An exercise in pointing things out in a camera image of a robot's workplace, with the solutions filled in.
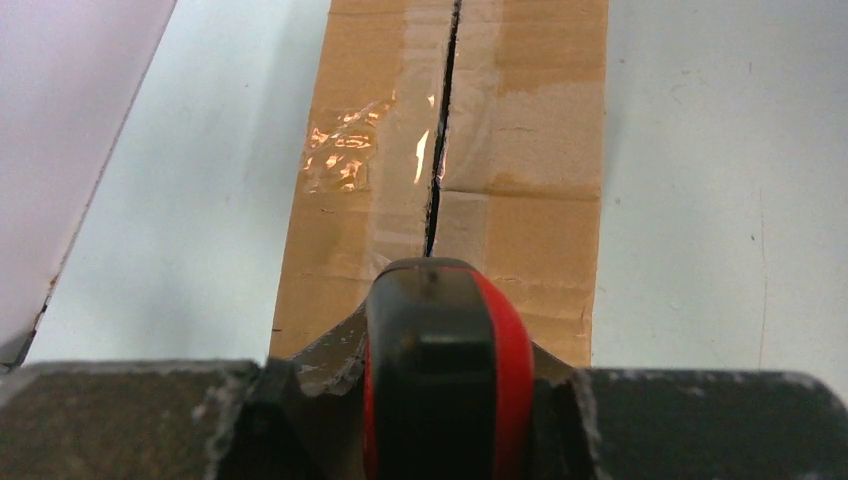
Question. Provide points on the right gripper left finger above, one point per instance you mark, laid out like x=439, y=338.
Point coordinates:
x=294, y=418

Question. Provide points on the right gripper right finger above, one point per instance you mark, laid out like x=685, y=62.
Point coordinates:
x=627, y=423

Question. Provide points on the red black utility knife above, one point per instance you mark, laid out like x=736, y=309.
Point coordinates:
x=449, y=373

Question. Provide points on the brown cardboard express box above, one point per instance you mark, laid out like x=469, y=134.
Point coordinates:
x=467, y=129

